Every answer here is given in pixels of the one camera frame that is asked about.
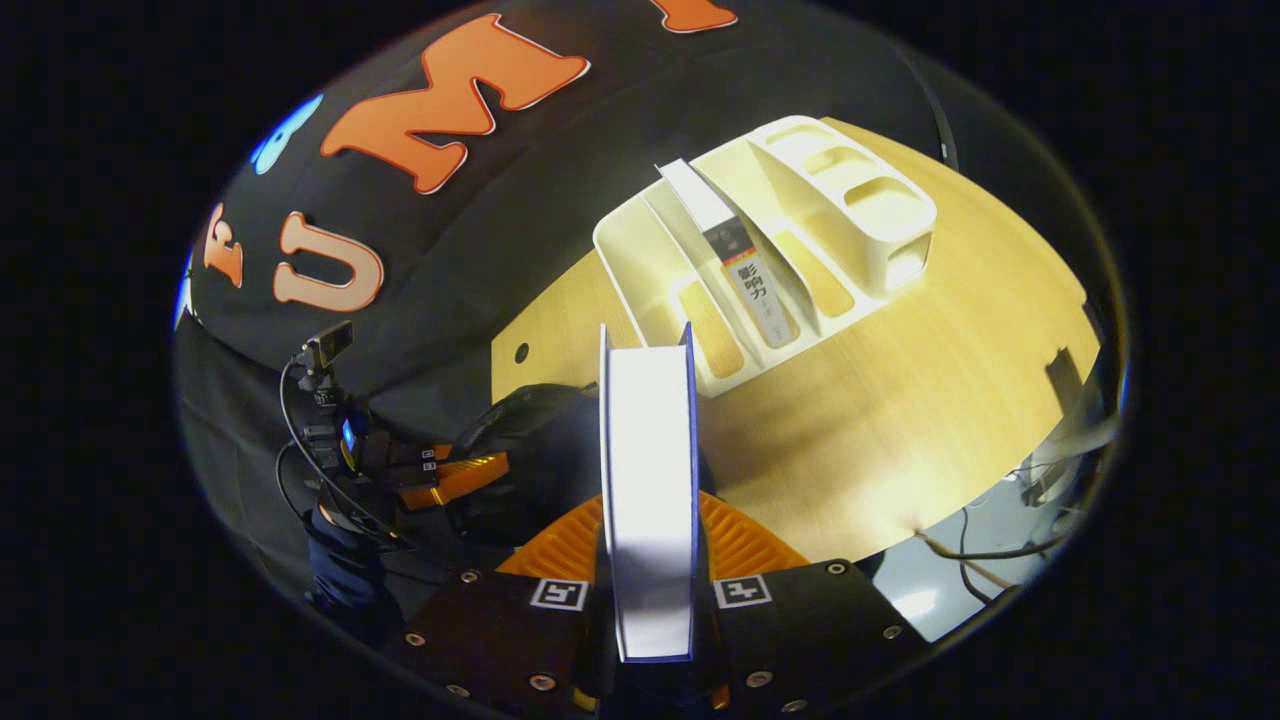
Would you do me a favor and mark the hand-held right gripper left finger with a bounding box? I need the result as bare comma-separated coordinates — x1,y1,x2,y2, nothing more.
395,497,607,716

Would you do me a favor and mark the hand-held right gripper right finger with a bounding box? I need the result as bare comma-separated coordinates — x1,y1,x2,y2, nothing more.
698,492,931,713

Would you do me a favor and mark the black schoolbag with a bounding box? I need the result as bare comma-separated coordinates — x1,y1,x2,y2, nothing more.
445,383,611,546

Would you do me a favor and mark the blue cover book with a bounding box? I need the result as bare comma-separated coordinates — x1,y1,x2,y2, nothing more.
598,322,701,663

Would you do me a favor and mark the grey cover book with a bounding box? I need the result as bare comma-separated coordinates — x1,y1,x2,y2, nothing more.
655,158,801,349

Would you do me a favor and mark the white bookshelf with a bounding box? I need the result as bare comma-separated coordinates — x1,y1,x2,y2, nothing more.
592,115,939,399

